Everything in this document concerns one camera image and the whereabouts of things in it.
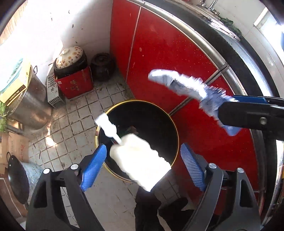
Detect brown cardboard box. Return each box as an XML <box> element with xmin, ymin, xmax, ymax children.
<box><xmin>0</xmin><ymin>131</ymin><xmax>29</xmax><ymax>171</ymax></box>

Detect black wok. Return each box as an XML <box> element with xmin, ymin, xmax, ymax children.
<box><xmin>6</xmin><ymin>152</ymin><xmax>30</xmax><ymax>205</ymax></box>

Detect floral ceramic pot lid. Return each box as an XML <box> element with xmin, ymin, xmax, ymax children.
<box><xmin>55</xmin><ymin>46</ymin><xmax>84</xmax><ymax>69</ymax></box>

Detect blue white plastic wrapper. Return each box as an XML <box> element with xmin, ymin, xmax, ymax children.
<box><xmin>148</xmin><ymin>69</ymin><xmax>236</xmax><ymax>125</ymax></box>

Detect red box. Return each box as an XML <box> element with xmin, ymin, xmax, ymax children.
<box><xmin>55</xmin><ymin>66</ymin><xmax>94</xmax><ymax>100</ymax></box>

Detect grey plastic sack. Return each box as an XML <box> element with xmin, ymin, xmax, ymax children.
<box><xmin>21</xmin><ymin>162</ymin><xmax>44</xmax><ymax>198</ymax></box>

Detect floral lid rice cooker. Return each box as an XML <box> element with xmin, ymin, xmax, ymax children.
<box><xmin>54</xmin><ymin>55</ymin><xmax>88</xmax><ymax>79</ymax></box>

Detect steel sink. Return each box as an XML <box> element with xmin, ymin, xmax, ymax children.
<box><xmin>201</xmin><ymin>9</ymin><xmax>241</xmax><ymax>41</ymax></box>

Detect yellow cardboard box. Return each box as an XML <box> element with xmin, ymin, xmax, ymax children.
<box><xmin>0</xmin><ymin>58</ymin><xmax>31</xmax><ymax>106</ymax></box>

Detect red cabinet door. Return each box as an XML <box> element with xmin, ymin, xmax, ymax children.
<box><xmin>126</xmin><ymin>8</ymin><xmax>219</xmax><ymax>114</ymax></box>
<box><xmin>171</xmin><ymin>77</ymin><xmax>260</xmax><ymax>194</ymax></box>
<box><xmin>110</xmin><ymin>0</ymin><xmax>141</xmax><ymax>77</ymax></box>

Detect steel stockpot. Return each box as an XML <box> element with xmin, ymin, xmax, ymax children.
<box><xmin>8</xmin><ymin>65</ymin><xmax>52</xmax><ymax>130</ymax></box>

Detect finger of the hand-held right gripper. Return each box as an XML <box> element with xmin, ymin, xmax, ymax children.
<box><xmin>218</xmin><ymin>101</ymin><xmax>284</xmax><ymax>141</ymax></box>
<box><xmin>233</xmin><ymin>95</ymin><xmax>284</xmax><ymax>106</ymax></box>

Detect green cloth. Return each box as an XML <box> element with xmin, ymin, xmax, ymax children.
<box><xmin>220</xmin><ymin>17</ymin><xmax>241</xmax><ymax>37</ymax></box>

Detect green leafy vegetables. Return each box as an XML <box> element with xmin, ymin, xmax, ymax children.
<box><xmin>0</xmin><ymin>103</ymin><xmax>8</xmax><ymax>132</ymax></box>

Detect black bin with gold rim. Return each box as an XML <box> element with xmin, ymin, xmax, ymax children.
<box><xmin>95</xmin><ymin>100</ymin><xmax>180</xmax><ymax>183</ymax></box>

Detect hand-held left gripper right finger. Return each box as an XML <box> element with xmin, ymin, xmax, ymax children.
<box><xmin>180</xmin><ymin>143</ymin><xmax>261</xmax><ymax>231</ymax></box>

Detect dark clay jar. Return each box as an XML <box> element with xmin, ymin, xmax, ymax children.
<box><xmin>90</xmin><ymin>53</ymin><xmax>116</xmax><ymax>81</ymax></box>

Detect white perforated basket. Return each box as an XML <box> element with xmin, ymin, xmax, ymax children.
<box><xmin>45</xmin><ymin>75</ymin><xmax>66</xmax><ymax>108</ymax></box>

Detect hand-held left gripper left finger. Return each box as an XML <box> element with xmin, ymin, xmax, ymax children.
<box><xmin>25</xmin><ymin>143</ymin><xmax>108</xmax><ymax>231</ymax></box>

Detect steel faucet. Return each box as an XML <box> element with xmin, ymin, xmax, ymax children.
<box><xmin>199</xmin><ymin>0</ymin><xmax>220</xmax><ymax>11</ymax></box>

